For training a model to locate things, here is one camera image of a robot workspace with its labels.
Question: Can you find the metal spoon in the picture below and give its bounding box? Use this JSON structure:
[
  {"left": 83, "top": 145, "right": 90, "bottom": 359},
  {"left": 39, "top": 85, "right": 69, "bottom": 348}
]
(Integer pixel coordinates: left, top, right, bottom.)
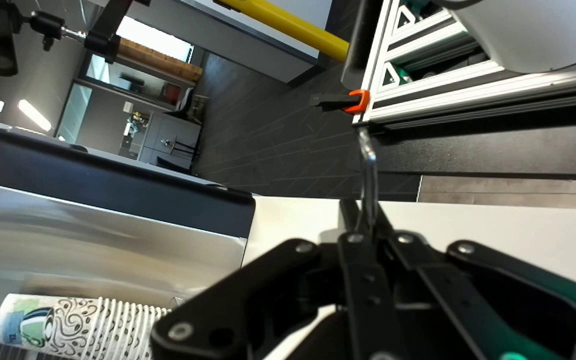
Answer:
[{"left": 357, "top": 129, "right": 378, "bottom": 230}]

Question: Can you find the orange black clamp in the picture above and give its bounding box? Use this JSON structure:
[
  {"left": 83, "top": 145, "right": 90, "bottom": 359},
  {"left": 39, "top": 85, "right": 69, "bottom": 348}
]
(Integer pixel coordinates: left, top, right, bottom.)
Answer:
[{"left": 312, "top": 88, "right": 370, "bottom": 115}]

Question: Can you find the yellow pole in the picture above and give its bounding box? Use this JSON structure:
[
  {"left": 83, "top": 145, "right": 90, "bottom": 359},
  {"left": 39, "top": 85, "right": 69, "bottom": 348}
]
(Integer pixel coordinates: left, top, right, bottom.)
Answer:
[{"left": 214, "top": 0, "right": 349, "bottom": 63}]

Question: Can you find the patterned paper cup stack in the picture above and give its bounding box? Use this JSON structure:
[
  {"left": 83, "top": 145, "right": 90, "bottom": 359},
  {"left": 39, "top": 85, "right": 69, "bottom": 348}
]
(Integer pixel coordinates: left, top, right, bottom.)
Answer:
[{"left": 0, "top": 294, "right": 167, "bottom": 360}]

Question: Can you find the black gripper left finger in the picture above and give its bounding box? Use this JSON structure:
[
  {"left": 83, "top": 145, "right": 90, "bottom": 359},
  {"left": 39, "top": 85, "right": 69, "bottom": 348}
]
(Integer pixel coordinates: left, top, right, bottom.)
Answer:
[{"left": 147, "top": 237, "right": 344, "bottom": 360}]

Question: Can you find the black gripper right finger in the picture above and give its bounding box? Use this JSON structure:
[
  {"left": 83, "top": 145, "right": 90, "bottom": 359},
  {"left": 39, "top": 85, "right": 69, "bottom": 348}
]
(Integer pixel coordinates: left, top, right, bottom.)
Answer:
[{"left": 338, "top": 198, "right": 576, "bottom": 360}]

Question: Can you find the stainless steel appliance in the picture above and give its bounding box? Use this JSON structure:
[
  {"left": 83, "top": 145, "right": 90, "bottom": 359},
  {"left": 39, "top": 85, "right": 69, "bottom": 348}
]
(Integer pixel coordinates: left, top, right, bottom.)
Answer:
[{"left": 0, "top": 129, "right": 255, "bottom": 307}]

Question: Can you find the aluminium extrusion frame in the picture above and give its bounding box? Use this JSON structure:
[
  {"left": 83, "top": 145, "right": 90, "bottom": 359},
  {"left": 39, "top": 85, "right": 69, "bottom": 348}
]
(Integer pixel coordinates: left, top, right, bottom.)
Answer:
[{"left": 341, "top": 0, "right": 576, "bottom": 129}]

